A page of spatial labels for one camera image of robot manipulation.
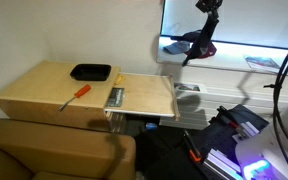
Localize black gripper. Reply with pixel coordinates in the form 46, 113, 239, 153
195, 0, 224, 24

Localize dark navy sock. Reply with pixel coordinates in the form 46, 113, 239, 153
182, 12, 220, 68

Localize open wooden dresser drawer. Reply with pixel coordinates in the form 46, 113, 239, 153
103, 71, 182, 122

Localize light wooden dresser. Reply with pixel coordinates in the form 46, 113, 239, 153
0, 60, 122, 133

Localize navy blue cap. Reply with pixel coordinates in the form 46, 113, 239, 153
170, 29, 204, 43

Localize maroon cap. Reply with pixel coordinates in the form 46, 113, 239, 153
187, 39, 218, 60

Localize white window sill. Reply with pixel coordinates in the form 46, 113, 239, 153
156, 35, 288, 78

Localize light blue cap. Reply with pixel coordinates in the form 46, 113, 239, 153
163, 40, 192, 55

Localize small photo magazine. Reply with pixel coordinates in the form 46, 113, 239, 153
174, 82, 207, 94

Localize white radiator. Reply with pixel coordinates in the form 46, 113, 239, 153
158, 63, 288, 131

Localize red black hand tool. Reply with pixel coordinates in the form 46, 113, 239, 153
217, 105, 249, 138

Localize small yellow item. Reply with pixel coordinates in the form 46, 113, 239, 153
114, 73, 126, 86

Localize white blocks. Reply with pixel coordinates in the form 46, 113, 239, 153
232, 120, 261, 142

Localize green grey booklet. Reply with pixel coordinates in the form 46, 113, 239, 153
106, 87, 126, 108

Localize small blue object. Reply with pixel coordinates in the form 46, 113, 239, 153
145, 122, 159, 131

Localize black plastic tray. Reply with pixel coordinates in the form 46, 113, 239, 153
69, 63, 113, 82

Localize orange black clamp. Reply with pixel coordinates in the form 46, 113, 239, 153
183, 129, 204, 164

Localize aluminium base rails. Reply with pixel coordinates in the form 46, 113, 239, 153
202, 148, 246, 180

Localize tan leather sofa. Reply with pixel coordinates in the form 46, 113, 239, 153
0, 117, 138, 180

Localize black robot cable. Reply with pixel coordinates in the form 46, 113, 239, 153
263, 25, 288, 180

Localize orange handled screwdriver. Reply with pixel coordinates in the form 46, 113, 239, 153
58, 83, 92, 112

